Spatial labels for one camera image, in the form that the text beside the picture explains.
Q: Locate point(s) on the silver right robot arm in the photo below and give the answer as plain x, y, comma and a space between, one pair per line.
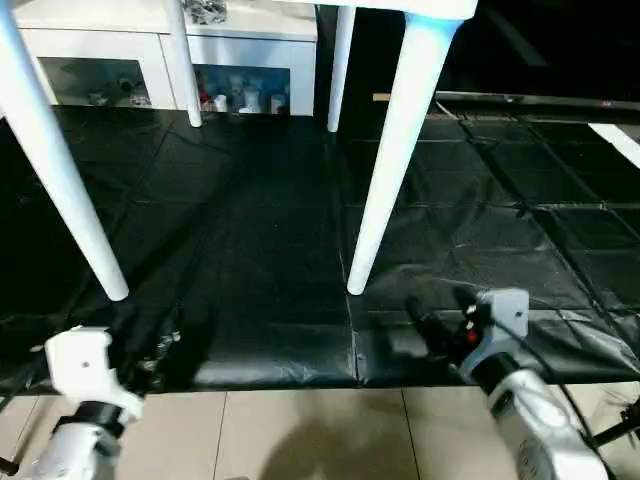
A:
540, 430

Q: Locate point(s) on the black work mat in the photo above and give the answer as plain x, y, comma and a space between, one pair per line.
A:
250, 250

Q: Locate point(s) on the black tripod stand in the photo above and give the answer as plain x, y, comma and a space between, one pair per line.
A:
618, 425

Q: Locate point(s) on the small yellow label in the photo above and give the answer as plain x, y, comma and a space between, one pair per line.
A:
381, 97

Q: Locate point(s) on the red bottle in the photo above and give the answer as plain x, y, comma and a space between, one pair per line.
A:
205, 100

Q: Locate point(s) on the white glass-door cabinet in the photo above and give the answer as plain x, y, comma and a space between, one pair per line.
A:
100, 60

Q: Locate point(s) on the dark bundle on cabinet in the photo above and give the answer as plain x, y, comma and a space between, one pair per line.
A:
205, 10

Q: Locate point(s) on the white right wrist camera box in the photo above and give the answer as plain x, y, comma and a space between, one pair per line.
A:
500, 320

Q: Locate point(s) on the dark metal rail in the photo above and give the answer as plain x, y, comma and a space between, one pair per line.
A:
540, 99

